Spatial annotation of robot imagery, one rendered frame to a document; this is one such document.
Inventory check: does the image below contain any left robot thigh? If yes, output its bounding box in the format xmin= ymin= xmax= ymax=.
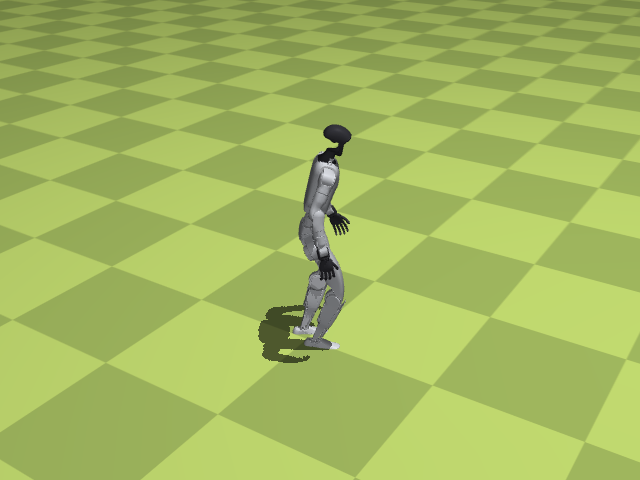
xmin=309 ymin=230 xmax=330 ymax=290

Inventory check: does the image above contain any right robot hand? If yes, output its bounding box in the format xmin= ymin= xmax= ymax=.
xmin=317 ymin=248 xmax=339 ymax=281

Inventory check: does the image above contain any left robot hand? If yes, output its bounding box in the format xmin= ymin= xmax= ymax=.
xmin=326 ymin=205 xmax=350 ymax=236

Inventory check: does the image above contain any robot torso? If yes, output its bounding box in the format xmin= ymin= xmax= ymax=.
xmin=299 ymin=153 xmax=339 ymax=246

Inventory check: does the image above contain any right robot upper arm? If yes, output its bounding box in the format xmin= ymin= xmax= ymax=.
xmin=308 ymin=168 xmax=336 ymax=221

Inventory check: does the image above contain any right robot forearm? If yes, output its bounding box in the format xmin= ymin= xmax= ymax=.
xmin=310 ymin=211 xmax=328 ymax=257

